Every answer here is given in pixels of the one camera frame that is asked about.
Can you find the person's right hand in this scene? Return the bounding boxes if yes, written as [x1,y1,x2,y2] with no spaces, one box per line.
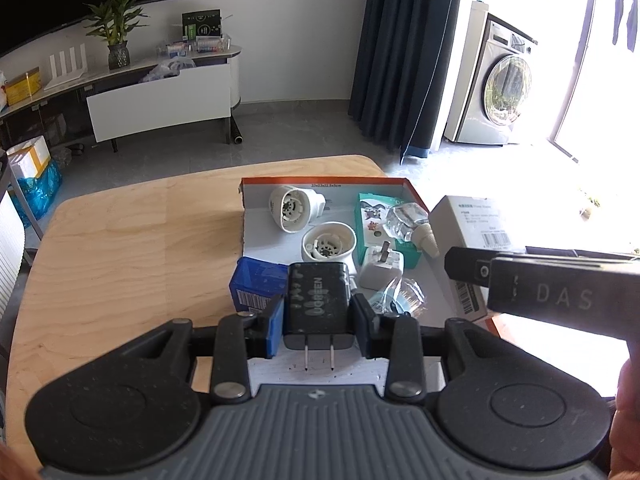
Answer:
[607,355,640,480]

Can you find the blue plastic bag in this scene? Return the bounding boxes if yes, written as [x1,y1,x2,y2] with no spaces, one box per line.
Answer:
[10,160,63,228]

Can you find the white charger with prongs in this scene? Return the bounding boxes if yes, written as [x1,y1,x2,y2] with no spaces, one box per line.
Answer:
[359,241,405,291]

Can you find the white router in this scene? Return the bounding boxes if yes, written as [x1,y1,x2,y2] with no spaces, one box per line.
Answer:
[44,45,90,90]

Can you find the potted plant in dark vase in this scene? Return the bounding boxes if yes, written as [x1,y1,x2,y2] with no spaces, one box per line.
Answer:
[82,0,151,71]

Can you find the dark green box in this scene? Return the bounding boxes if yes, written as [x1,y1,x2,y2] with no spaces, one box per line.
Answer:
[181,8,223,43]

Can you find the clear liquid refill bottle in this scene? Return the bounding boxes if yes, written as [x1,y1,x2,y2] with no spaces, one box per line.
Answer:
[384,202,441,259]

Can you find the white labelled box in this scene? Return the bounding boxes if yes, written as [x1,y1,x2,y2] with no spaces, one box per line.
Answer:
[428,195,526,321]

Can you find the white taped parcel box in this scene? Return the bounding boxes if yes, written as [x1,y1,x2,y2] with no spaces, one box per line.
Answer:
[6,135,52,183]

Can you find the blue tin box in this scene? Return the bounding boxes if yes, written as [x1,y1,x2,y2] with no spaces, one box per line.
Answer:
[228,256,291,313]

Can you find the teal bandage box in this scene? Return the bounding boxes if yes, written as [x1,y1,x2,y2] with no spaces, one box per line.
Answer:
[356,192,426,268]

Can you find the white plug-in vaporizer heater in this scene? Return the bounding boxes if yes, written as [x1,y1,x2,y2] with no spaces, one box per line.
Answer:
[301,222,358,266]
[269,185,328,235]

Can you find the blue toothpick dispenser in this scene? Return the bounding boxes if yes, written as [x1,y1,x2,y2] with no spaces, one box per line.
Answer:
[367,277,426,321]

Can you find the white television cabinet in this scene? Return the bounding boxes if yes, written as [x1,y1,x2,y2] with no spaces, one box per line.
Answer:
[0,42,244,153]

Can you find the yellow box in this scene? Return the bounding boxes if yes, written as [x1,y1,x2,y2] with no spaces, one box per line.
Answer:
[4,67,41,107]

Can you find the round ribbed coffee table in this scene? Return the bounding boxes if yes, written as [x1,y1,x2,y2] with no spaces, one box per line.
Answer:
[0,150,43,341]

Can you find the dark blue curtain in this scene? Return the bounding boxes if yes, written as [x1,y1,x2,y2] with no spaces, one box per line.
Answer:
[347,0,473,163]

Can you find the silver washing machine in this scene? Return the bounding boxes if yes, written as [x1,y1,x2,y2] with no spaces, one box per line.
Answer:
[444,0,540,147]

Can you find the black charger with prongs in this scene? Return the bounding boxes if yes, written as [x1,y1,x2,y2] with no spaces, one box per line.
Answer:
[282,261,353,372]

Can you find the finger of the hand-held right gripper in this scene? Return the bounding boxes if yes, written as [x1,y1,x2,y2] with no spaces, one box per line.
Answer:
[444,246,494,289]

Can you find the row of clear plastic cases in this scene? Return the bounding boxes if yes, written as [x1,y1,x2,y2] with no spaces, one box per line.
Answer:
[157,35,232,58]

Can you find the grey plastic bag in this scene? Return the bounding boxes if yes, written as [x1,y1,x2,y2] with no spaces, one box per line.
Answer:
[139,56,197,83]

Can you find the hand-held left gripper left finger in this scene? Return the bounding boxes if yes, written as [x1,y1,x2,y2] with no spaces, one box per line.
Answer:
[142,294,287,404]

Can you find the orange and white cardboard box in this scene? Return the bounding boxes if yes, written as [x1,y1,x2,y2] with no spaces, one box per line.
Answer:
[237,176,503,396]

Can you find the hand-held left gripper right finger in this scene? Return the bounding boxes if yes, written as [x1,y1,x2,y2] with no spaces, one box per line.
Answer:
[352,294,501,404]

